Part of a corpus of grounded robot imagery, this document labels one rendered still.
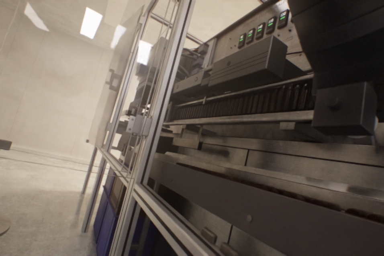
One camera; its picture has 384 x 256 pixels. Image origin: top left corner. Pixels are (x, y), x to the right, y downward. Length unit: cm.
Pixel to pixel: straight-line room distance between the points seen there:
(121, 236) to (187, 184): 30
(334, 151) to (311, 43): 41
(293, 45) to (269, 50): 54
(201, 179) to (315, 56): 34
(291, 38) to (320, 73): 97
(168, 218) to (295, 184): 28
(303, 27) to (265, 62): 41
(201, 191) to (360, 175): 33
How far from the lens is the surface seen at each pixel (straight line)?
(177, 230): 39
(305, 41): 20
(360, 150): 56
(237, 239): 73
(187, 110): 97
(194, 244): 35
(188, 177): 51
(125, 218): 70
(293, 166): 61
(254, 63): 63
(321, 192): 47
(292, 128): 50
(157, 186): 106
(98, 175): 159
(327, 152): 58
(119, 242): 73
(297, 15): 20
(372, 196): 45
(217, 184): 42
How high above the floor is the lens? 72
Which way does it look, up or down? 6 degrees up
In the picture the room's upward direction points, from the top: 14 degrees clockwise
